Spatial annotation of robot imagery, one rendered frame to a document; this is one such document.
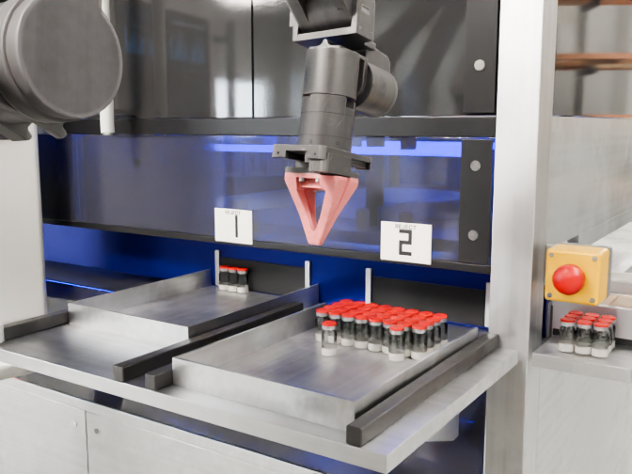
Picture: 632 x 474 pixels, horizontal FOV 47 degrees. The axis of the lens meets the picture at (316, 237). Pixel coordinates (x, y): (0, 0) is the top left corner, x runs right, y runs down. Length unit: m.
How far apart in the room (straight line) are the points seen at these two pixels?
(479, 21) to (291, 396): 0.58
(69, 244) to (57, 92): 1.32
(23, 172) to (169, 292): 0.39
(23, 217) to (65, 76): 1.09
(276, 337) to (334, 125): 0.42
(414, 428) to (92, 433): 1.04
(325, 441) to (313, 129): 0.32
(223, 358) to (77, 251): 0.83
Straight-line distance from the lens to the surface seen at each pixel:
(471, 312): 1.18
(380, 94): 0.82
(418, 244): 1.11
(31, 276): 1.57
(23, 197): 1.55
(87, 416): 1.71
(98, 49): 0.49
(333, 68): 0.76
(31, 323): 1.20
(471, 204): 1.07
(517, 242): 1.05
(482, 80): 1.06
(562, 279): 1.01
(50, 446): 1.85
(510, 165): 1.05
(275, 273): 1.36
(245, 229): 1.28
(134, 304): 1.33
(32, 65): 0.46
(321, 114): 0.75
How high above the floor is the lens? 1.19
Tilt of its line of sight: 9 degrees down
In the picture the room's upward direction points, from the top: straight up
